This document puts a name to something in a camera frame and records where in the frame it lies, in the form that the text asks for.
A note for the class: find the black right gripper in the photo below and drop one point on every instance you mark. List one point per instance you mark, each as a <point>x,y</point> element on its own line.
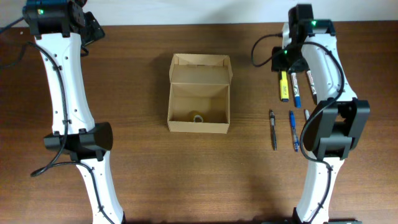
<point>278,63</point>

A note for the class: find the black whiteboard marker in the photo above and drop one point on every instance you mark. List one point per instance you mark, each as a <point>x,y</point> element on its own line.
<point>312,85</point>

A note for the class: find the yellow highlighter marker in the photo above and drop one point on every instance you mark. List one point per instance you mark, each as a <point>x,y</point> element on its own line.
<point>284,89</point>

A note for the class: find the black clear retractable pen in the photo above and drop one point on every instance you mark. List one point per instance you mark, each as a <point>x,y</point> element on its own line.
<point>273,132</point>

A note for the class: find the blue whiteboard marker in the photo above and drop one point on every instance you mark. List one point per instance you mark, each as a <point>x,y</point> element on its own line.
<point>295,86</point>

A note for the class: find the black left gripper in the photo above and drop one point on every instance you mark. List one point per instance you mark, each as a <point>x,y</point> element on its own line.
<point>95,30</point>

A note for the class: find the black Sharpie marker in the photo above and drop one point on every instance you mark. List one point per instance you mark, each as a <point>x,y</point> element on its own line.
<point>307,115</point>

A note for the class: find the blue clear retractable pen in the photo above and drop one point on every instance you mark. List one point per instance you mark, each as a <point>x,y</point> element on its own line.
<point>294,131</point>

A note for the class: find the clear yellow tape roll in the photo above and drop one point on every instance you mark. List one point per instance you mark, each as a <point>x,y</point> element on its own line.
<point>196,117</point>

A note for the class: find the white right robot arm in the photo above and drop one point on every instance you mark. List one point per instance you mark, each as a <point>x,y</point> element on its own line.
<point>335,125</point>

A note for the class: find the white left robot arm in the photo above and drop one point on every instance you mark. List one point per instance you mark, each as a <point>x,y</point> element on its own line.
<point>62,30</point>

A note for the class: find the open cardboard box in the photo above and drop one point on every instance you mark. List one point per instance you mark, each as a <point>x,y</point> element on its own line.
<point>200,82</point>

